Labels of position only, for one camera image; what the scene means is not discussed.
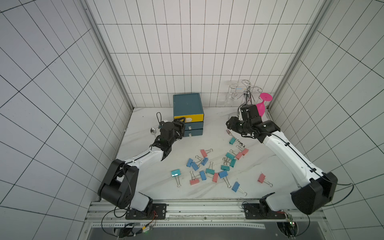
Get teal clip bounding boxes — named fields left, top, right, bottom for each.
left=229, top=137, right=236, bottom=145
left=171, top=169, right=181, bottom=188
left=206, top=162, right=215, bottom=175

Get yellow top drawer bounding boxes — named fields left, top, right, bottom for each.
left=174, top=114, right=204, bottom=123

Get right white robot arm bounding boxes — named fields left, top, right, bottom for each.
left=226, top=117, right=338, bottom=215

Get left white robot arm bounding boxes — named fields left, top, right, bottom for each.
left=98, top=117, right=186, bottom=215

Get teal drawer cabinet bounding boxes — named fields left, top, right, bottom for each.
left=173, top=93, right=204, bottom=137

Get metal spoon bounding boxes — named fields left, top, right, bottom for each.
left=150, top=127, right=158, bottom=136

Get pink clip right upper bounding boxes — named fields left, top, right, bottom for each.
left=236, top=145, right=249, bottom=156

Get chrome glass rack stand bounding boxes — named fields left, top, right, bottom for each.
left=237, top=80, right=263, bottom=120

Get pink plastic wine glass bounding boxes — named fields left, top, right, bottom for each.
left=256, top=93, right=273, bottom=117

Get pink clip right pair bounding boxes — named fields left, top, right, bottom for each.
left=235, top=152, right=243, bottom=160

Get pink clip top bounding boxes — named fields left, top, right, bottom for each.
left=200, top=149, right=213, bottom=158

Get clear wine glass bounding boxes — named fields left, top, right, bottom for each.
left=225, top=82, right=240, bottom=107

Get blue clip lower centre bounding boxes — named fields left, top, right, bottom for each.
left=200, top=171, right=207, bottom=181

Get pink clip front left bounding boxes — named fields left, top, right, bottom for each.
left=190, top=171, right=200, bottom=186

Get pink clip far right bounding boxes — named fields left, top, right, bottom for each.
left=258, top=173, right=273, bottom=187

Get blue clip lower right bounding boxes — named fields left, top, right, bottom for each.
left=219, top=170, right=232, bottom=188

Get blue clip front right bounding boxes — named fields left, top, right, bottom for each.
left=232, top=182, right=248, bottom=196

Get pink clip lower centre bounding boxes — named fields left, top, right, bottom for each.
left=213, top=173, right=219, bottom=183

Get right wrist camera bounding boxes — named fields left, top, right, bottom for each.
left=240, top=104, right=260, bottom=121

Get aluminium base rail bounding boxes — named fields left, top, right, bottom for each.
left=85, top=199, right=328, bottom=233

